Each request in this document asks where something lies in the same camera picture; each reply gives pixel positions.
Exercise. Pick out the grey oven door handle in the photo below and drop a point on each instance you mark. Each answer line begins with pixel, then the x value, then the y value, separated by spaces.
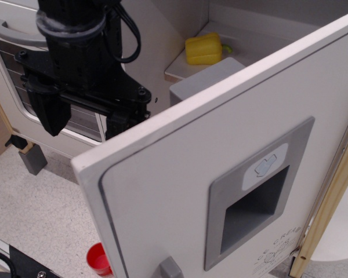
pixel 21 38

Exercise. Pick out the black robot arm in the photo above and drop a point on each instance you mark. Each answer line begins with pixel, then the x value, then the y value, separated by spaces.
pixel 84 23

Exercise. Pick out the wooden cabinet side frame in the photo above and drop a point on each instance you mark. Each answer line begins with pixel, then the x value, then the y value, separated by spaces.
pixel 337 185

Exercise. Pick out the grey ice dispenser panel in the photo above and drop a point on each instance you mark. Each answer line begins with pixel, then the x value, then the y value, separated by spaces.
pixel 249 197

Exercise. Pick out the grey fridge door handle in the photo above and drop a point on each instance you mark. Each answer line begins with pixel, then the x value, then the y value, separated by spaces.
pixel 169 269

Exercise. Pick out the grey cabinet leg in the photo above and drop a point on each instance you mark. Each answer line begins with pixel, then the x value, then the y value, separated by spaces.
pixel 34 160

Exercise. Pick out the white toy fridge door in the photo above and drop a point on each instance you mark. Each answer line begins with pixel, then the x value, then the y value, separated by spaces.
pixel 148 188

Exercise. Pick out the grey box inside fridge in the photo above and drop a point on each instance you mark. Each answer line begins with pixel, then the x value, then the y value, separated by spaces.
pixel 198 82

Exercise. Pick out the yellow toy bell pepper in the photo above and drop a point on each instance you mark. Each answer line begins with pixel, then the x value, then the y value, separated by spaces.
pixel 205 49

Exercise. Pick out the white oven door with window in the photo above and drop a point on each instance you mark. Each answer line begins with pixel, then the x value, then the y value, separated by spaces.
pixel 82 132

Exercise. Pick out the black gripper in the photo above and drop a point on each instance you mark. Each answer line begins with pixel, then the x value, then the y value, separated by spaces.
pixel 90 77

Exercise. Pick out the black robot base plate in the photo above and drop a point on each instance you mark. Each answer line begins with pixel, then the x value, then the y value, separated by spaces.
pixel 21 265

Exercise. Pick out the red plastic cup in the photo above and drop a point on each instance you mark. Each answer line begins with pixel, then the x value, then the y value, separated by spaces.
pixel 97 260

